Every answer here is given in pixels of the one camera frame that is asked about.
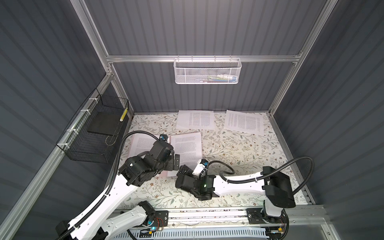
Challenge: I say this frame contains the printed sheet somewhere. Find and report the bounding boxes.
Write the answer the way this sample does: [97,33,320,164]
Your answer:
[176,111,215,130]
[128,134,156,158]
[169,132,203,170]
[224,110,264,135]

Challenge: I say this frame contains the pink paper folder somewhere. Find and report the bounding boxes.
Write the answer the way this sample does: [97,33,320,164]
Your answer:
[125,131,204,178]

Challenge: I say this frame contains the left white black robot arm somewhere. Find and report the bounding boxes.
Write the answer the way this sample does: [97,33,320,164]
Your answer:
[56,140,180,240]

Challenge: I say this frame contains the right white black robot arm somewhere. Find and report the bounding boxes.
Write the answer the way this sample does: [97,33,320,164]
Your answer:
[175,163,296,219]

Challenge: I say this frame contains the yellow marker pen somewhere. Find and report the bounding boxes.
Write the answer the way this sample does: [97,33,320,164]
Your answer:
[120,108,128,122]

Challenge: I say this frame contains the black flat pad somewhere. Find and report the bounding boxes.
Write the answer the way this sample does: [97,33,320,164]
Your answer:
[87,112,121,136]

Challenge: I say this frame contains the markers in white basket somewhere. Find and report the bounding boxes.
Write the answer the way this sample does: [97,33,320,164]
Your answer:
[196,74,238,84]

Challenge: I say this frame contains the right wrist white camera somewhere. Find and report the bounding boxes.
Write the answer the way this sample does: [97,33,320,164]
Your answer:
[193,159,209,179]

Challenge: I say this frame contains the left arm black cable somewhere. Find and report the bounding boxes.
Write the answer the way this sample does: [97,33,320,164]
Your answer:
[56,130,164,240]

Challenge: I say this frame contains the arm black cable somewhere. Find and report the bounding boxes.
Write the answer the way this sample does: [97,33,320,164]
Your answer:
[56,130,164,240]
[206,156,315,240]

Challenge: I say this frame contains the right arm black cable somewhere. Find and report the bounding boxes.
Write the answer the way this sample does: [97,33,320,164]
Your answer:
[206,156,315,240]

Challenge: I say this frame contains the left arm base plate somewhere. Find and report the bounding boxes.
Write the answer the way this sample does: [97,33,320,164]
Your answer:
[135,210,169,228]

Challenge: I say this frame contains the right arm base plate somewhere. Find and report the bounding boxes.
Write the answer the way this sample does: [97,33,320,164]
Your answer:
[246,208,289,226]

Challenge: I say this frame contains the black wire basket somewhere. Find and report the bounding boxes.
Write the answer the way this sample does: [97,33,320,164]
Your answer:
[57,90,130,164]

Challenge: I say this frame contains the white wire mesh basket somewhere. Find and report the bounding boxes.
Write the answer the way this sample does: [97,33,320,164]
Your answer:
[173,57,242,85]

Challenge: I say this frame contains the aluminium front rail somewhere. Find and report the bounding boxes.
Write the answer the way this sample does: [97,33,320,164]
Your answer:
[80,205,328,232]

